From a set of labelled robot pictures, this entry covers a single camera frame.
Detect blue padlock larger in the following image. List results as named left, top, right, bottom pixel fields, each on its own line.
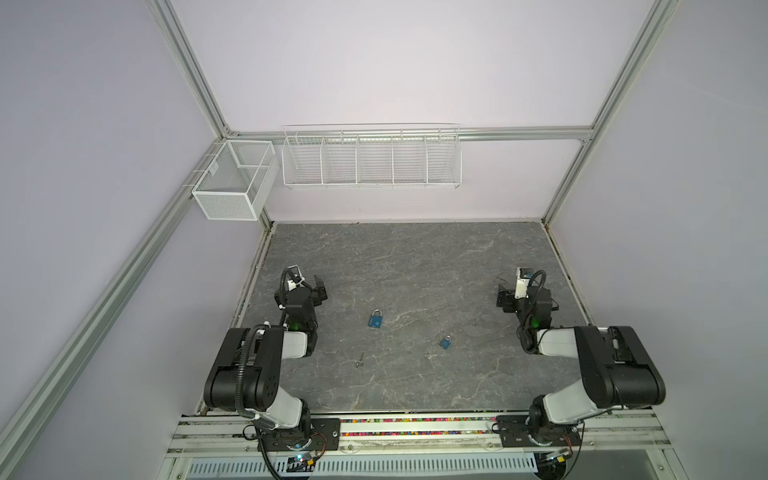
left=368, top=309, right=383, bottom=329

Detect blue padlock smaller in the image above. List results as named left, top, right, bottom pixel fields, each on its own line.
left=439, top=335, right=452, bottom=350

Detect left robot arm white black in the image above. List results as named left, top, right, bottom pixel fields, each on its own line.
left=203, top=265, right=328, bottom=438

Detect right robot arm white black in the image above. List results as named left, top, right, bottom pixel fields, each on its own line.
left=496, top=286, right=666, bottom=443

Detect white mesh box basket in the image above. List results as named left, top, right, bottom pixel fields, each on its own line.
left=192, top=140, right=279, bottom=221

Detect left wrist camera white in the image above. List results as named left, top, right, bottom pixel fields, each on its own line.
left=285, top=265, right=305, bottom=291

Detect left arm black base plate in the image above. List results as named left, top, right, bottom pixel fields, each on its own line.
left=260, top=416, right=341, bottom=452

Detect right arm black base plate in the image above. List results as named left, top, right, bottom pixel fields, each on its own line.
left=491, top=414, right=582, bottom=448

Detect white wire divided basket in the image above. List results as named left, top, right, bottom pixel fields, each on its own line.
left=281, top=123, right=463, bottom=189

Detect white vented cable duct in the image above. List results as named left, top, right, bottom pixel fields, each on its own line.
left=186, top=452, right=538, bottom=479

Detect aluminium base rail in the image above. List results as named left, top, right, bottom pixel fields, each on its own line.
left=167, top=410, right=671, bottom=457

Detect aluminium frame profiles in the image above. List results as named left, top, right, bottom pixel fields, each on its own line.
left=1, top=1, right=679, bottom=479

